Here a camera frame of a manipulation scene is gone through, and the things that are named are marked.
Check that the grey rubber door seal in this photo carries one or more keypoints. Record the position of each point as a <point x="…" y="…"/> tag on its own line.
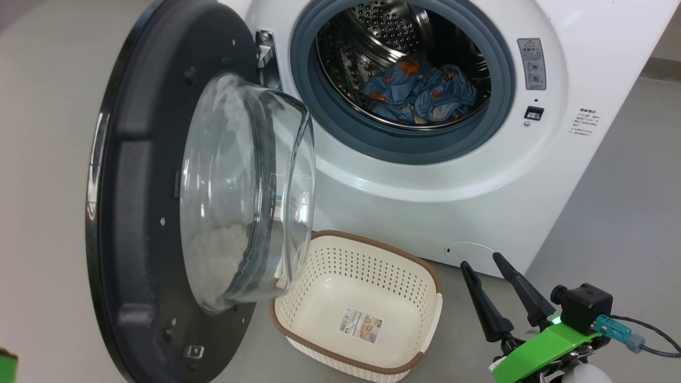
<point x="372" y="143"/>

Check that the white front-load washing machine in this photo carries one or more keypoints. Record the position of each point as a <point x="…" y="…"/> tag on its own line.
<point x="425" y="213"/>

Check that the black door latch socket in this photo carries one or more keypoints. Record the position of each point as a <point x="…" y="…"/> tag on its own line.
<point x="534" y="113"/>

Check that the teal right camera connector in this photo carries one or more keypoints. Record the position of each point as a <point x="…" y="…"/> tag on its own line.
<point x="617" y="332"/>

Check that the white basket brown rim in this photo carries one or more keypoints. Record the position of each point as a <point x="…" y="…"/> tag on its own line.
<point x="319" y="319"/>

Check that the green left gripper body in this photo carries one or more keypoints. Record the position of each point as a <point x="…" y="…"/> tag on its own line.
<point x="8" y="369"/>

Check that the black round glass door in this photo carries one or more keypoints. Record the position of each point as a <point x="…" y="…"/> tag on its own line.
<point x="143" y="213"/>

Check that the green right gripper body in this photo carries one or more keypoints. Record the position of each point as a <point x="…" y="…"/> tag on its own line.
<point x="537" y="354"/>

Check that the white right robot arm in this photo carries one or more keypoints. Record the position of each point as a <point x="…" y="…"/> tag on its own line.
<point x="585" y="373"/>

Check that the blue bear print clothes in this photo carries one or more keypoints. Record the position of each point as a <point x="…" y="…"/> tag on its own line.
<point x="420" y="90"/>

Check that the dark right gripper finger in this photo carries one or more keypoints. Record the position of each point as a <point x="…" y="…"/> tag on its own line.
<point x="529" y="300"/>
<point x="489" y="314"/>

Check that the grey warning sticker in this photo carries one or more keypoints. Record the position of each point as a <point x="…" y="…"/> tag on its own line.
<point x="532" y="64"/>

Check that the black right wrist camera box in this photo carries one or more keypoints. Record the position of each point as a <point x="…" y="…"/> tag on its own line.
<point x="585" y="308"/>

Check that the perforated steel drum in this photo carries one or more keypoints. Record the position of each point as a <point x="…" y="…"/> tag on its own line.
<point x="383" y="32"/>

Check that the round white filter cover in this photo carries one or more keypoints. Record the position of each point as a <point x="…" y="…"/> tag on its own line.
<point x="471" y="251"/>

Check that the paper basket label sticker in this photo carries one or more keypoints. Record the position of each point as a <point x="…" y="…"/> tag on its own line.
<point x="360" y="326"/>

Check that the metal door hinge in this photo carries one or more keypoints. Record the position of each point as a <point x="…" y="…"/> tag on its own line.
<point x="266" y="53"/>

